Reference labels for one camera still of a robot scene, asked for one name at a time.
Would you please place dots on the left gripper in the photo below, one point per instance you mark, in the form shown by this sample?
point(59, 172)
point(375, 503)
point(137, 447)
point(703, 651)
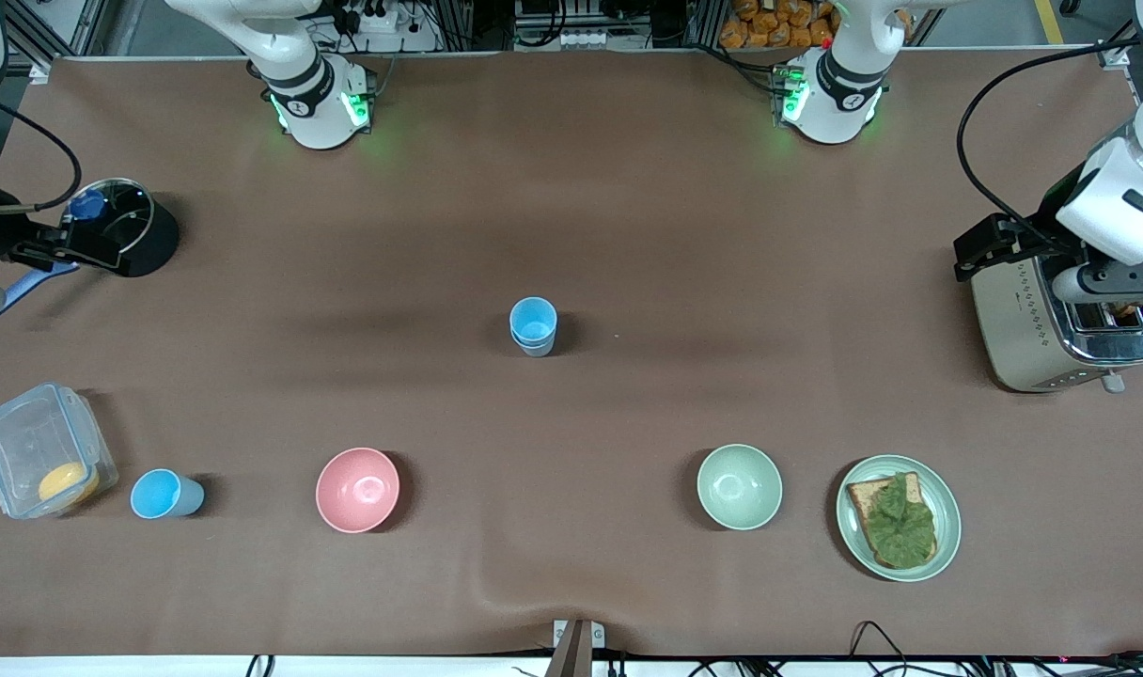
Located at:
point(1036, 237)

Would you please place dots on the light blue plastic cup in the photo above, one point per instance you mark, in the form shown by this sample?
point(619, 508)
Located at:
point(534, 350)
point(533, 320)
point(158, 494)

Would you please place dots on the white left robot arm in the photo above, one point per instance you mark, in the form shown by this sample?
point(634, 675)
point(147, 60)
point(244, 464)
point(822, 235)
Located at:
point(839, 89)

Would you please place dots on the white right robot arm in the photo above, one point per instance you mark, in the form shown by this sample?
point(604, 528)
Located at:
point(313, 94)

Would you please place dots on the small blue object in saucepan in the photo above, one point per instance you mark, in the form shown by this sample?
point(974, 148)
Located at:
point(87, 204)

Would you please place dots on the beige steel toaster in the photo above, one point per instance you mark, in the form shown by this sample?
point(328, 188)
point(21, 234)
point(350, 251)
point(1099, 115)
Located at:
point(1013, 329)

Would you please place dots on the toast slice in toaster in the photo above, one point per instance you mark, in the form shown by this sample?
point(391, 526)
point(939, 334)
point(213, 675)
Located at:
point(1121, 308)

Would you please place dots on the clear plastic food container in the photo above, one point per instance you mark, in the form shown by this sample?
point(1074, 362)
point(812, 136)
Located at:
point(26, 442)

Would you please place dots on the orange round food piece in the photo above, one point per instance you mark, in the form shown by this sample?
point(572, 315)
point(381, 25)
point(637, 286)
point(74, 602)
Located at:
point(67, 482)

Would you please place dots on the pale green plate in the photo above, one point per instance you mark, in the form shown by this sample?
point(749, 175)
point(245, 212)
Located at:
point(947, 517)

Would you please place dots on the brown bread slice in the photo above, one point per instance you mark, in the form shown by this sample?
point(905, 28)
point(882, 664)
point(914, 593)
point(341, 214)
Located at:
point(863, 498)

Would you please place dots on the green lettuce leaf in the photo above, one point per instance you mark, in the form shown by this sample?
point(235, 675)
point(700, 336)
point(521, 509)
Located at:
point(900, 527)

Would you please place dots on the pale green bowl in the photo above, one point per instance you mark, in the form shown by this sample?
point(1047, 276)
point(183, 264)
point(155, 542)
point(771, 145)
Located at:
point(739, 487)

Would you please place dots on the pink bowl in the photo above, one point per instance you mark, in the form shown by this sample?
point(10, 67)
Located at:
point(357, 489)

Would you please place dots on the white power strip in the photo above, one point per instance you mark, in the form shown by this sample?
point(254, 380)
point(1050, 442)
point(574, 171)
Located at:
point(583, 39)
point(381, 17)

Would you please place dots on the brown table cover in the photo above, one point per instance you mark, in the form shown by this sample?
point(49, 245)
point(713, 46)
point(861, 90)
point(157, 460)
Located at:
point(571, 188)

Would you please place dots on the metal table clamp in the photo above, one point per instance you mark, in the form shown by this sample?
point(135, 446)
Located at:
point(571, 644)

